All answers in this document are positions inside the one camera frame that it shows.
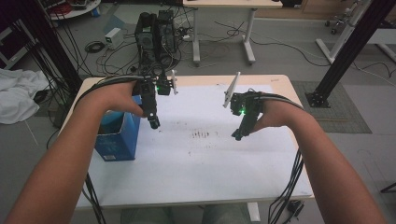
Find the black power adapter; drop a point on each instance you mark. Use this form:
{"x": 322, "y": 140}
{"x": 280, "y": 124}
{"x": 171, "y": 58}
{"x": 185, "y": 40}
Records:
{"x": 295, "y": 207}

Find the white metal stand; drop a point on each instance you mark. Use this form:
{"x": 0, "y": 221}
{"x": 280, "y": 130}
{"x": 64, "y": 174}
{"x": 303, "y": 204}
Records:
{"x": 342, "y": 34}

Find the person's right hand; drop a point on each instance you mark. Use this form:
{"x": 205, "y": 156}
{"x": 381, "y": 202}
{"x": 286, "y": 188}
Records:
{"x": 277, "y": 113}

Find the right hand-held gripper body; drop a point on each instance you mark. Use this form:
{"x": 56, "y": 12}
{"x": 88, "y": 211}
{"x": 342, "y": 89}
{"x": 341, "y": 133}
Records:
{"x": 246, "y": 104}

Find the black metal post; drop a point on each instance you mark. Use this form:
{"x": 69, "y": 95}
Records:
{"x": 351, "y": 46}
{"x": 49, "y": 43}

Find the black computer tower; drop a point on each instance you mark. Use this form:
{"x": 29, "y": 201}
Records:
{"x": 166, "y": 34}
{"x": 145, "y": 37}

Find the office chair wheel base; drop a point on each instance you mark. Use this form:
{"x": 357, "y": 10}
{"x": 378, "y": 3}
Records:
{"x": 335, "y": 23}

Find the white power strip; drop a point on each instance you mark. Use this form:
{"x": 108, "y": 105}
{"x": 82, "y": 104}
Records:
{"x": 185, "y": 34}

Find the round white table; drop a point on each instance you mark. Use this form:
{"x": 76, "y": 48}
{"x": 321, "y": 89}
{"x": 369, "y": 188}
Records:
{"x": 77, "y": 11}

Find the small white box device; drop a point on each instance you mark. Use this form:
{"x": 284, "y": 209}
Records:
{"x": 114, "y": 38}

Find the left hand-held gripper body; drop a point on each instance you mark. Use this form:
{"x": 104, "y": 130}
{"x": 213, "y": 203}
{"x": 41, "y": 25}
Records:
{"x": 163, "y": 87}

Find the blue cardboard box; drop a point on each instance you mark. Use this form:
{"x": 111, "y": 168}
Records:
{"x": 121, "y": 144}

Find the grey floor mat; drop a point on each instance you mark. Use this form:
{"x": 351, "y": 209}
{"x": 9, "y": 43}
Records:
{"x": 351, "y": 118}

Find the white table leg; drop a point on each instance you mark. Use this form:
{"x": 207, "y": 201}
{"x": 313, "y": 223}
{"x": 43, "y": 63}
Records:
{"x": 253, "y": 212}

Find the white desk with wooden top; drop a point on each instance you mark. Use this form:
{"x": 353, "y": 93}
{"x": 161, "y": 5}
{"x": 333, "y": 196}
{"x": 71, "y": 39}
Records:
{"x": 232, "y": 3}

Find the white crumpled cloth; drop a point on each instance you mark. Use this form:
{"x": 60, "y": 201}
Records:
{"x": 20, "y": 93}

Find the person's left hand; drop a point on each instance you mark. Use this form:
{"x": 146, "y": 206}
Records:
{"x": 123, "y": 96}

